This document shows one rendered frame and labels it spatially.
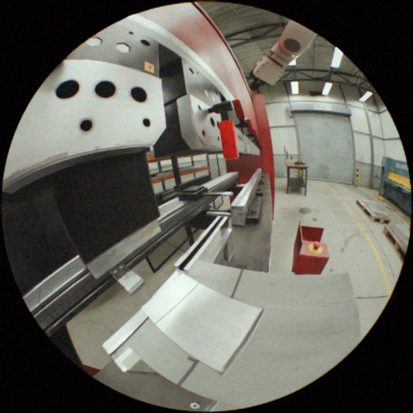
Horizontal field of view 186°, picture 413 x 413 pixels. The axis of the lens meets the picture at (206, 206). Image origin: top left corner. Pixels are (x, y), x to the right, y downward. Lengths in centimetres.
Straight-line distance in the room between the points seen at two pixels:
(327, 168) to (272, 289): 750
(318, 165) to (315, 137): 146
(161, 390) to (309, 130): 775
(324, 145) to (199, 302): 759
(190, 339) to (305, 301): 14
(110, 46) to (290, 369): 32
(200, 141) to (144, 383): 42
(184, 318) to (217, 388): 9
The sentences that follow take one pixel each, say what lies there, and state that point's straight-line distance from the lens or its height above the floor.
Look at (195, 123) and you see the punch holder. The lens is 17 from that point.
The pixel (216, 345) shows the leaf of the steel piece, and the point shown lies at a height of 100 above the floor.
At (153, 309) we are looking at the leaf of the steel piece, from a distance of 19.
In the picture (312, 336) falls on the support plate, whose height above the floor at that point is 100.
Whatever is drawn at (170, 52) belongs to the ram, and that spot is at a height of 134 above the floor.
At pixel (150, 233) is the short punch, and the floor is 109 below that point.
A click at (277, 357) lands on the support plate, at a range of 16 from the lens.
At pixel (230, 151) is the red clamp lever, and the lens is 19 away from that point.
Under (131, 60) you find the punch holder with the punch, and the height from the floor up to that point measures 127.
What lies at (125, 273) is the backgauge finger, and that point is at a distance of 25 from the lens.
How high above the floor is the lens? 115
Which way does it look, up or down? 20 degrees down
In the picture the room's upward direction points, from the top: 9 degrees counter-clockwise
